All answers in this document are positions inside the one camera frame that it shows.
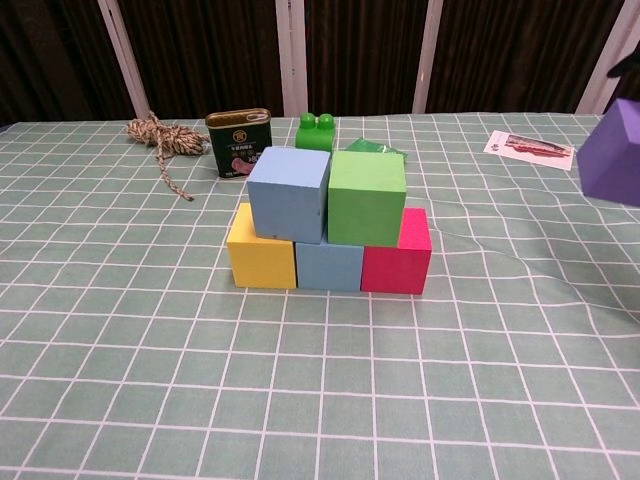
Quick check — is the braided brown white rope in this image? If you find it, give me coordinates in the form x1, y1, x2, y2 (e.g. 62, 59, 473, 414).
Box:
125, 110, 211, 202

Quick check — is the yellow foam cube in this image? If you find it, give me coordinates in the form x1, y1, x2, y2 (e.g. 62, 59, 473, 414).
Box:
226, 202, 297, 290

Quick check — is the light blue foam cube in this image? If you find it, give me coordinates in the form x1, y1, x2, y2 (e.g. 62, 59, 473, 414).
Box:
246, 146, 332, 245
294, 232, 365, 292

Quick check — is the green foam cube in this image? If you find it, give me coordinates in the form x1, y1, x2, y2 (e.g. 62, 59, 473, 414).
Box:
327, 151, 407, 248

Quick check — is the green foil sachet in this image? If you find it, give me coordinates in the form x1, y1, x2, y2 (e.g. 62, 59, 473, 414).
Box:
344, 138, 409, 164

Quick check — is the white metal frame post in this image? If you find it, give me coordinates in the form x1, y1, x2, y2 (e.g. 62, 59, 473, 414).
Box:
412, 0, 446, 115
274, 0, 309, 119
97, 0, 151, 120
574, 0, 640, 115

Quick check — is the green checked tablecloth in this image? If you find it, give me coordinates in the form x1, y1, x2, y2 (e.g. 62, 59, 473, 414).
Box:
0, 112, 640, 480

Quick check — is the magenta foam cube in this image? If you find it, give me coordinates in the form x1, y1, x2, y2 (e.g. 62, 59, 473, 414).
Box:
359, 207, 433, 295

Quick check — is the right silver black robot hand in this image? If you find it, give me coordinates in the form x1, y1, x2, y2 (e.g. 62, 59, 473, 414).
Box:
606, 47, 640, 79

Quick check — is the green toy building brick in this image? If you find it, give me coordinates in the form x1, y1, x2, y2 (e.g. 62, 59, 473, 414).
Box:
294, 112, 336, 153

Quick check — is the dark green luncheon meat can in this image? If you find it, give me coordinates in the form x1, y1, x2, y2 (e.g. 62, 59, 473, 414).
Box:
205, 108, 276, 179

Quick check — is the purple foam cube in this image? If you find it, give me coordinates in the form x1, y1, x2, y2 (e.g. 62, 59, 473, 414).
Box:
575, 97, 640, 206

